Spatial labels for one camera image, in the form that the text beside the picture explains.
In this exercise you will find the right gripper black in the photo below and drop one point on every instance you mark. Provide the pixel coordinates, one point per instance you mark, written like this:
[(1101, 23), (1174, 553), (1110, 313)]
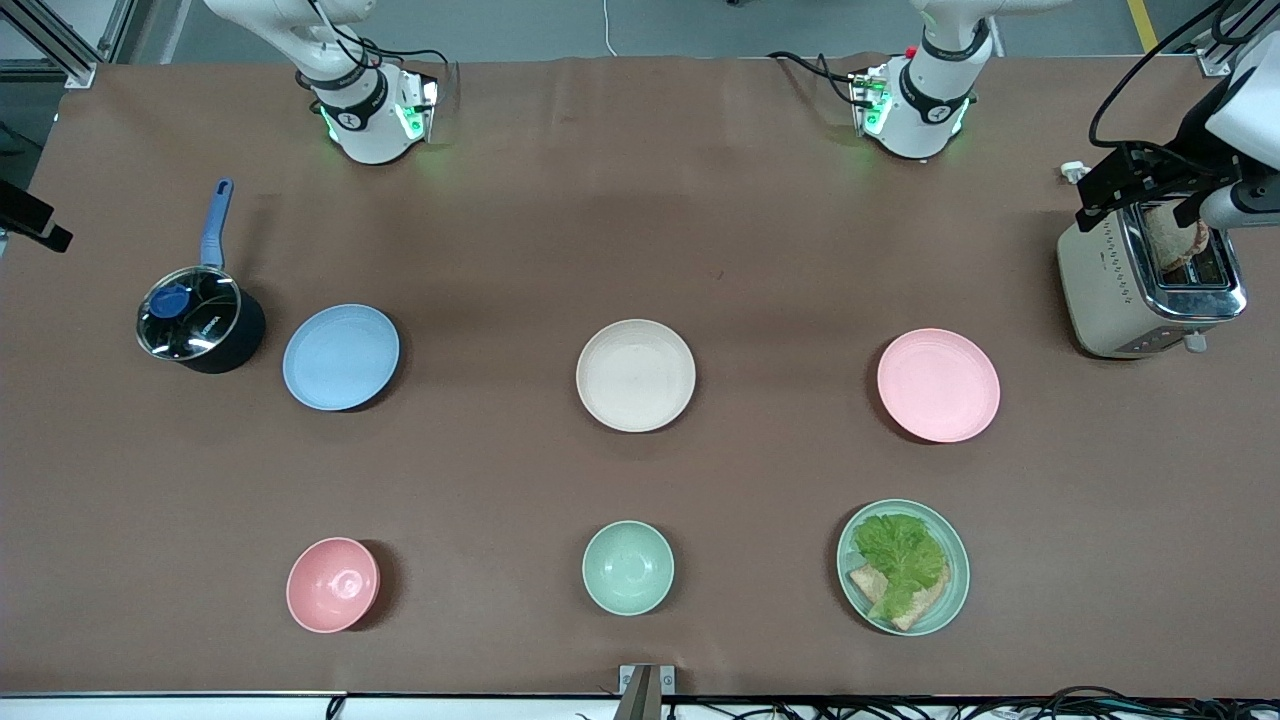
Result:
[(21, 208)]

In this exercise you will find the brown table cover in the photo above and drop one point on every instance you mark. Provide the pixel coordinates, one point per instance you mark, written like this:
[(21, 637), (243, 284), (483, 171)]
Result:
[(500, 250)]

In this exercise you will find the blue shallow bowl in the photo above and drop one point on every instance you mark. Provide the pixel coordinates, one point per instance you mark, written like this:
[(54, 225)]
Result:
[(340, 357)]

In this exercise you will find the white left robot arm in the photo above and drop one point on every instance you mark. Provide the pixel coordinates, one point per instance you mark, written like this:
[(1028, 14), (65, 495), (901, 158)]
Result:
[(925, 120)]

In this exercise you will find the green lettuce leaf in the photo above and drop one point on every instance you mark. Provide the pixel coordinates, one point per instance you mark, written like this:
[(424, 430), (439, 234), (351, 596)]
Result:
[(900, 555)]

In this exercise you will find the beige shallow bowl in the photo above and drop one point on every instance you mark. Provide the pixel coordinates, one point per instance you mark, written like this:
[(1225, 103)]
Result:
[(636, 375)]

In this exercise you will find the toast slice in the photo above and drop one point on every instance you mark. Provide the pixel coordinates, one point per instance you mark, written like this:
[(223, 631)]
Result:
[(1170, 245)]

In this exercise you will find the small green bowl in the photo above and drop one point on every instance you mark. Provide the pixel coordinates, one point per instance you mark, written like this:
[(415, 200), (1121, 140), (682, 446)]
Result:
[(628, 568)]

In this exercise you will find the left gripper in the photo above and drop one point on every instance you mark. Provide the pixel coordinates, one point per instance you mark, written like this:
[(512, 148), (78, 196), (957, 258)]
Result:
[(1192, 139)]

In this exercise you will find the bread slice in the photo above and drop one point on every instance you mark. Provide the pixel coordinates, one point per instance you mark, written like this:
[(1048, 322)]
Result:
[(925, 605)]

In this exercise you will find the glass lid blue knob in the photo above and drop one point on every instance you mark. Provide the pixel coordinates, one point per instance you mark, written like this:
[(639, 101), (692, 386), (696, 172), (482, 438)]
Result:
[(190, 315)]

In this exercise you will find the silver beige toaster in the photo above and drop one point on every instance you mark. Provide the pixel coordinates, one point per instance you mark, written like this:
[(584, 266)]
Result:
[(1110, 290)]

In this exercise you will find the small deep pink bowl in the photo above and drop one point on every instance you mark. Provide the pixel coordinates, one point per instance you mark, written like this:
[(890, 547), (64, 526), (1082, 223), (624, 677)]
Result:
[(332, 585)]

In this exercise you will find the white power plug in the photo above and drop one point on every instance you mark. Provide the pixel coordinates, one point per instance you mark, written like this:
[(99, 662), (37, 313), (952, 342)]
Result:
[(1073, 172)]

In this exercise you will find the aluminium frame profile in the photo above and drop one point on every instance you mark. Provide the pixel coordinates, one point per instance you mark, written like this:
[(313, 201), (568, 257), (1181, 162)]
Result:
[(70, 55), (1225, 55)]

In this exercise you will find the large pink shallow bowl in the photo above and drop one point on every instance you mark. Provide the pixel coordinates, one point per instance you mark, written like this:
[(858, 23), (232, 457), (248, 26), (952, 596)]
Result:
[(938, 385)]

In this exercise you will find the green plate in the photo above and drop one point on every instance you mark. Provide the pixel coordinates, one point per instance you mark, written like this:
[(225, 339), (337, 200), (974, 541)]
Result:
[(955, 585)]

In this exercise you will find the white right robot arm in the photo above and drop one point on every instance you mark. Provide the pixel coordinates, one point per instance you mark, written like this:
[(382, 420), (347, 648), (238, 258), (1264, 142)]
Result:
[(365, 130)]

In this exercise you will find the grey metal camera mount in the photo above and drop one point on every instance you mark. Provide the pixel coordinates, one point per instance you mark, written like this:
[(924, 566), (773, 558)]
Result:
[(640, 692)]

